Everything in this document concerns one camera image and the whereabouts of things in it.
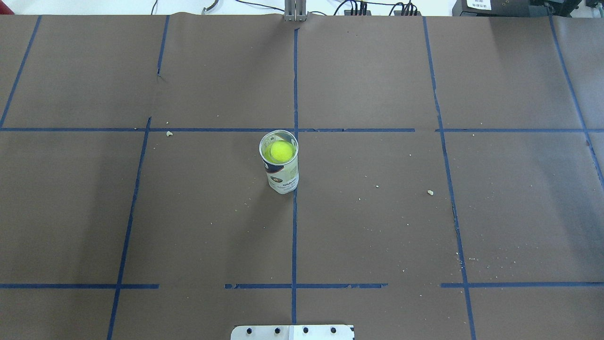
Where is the black desktop box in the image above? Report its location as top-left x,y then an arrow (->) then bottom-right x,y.
451,0 -> 550,17

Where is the yellow-green tennis ball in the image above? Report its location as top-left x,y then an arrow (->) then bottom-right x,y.
268,140 -> 296,164

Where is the clear tennis ball can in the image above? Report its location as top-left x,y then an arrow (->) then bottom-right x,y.
259,130 -> 299,195

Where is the aluminium frame post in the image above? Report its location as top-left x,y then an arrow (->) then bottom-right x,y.
284,0 -> 308,22

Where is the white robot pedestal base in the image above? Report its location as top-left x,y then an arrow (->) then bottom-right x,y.
230,324 -> 355,340

